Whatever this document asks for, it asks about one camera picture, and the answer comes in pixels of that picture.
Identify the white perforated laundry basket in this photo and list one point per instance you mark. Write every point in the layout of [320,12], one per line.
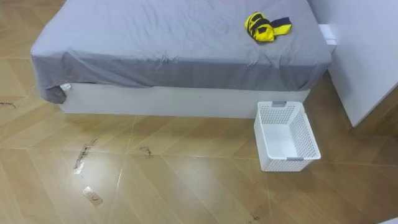
[284,140]

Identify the white cabinet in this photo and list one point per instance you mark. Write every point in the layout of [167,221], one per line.
[363,56]

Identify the grey bed with white base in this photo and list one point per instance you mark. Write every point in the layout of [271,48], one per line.
[161,46]

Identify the yellow and black garment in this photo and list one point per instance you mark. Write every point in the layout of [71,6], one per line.
[262,28]

